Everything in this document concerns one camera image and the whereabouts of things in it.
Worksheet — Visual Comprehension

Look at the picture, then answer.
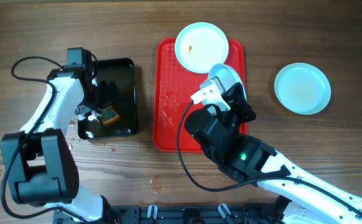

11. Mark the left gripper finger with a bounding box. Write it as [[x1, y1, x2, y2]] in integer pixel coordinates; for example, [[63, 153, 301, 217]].
[[98, 81, 108, 101], [108, 81, 121, 101]]

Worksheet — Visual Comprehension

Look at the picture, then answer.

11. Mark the green orange sponge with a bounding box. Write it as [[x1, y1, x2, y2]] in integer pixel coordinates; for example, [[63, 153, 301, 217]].
[[101, 105, 120, 126]]

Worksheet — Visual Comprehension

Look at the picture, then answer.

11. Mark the white plate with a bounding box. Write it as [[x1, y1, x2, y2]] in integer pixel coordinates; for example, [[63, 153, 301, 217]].
[[274, 63, 332, 115], [174, 22, 229, 73], [207, 63, 247, 100]]

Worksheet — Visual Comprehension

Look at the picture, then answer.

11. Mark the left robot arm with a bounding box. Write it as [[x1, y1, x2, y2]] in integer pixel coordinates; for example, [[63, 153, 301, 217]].
[[0, 47, 121, 223]]

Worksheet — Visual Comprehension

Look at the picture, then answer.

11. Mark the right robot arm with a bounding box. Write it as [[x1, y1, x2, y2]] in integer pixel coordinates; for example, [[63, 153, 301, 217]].
[[179, 83, 362, 223]]

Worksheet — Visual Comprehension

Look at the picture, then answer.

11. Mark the black water tray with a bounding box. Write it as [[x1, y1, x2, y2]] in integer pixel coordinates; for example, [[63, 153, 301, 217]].
[[78, 58, 138, 140]]

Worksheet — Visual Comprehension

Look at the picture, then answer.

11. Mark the red plastic tray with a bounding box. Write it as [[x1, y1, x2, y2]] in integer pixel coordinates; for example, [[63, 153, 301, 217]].
[[152, 37, 245, 153]]

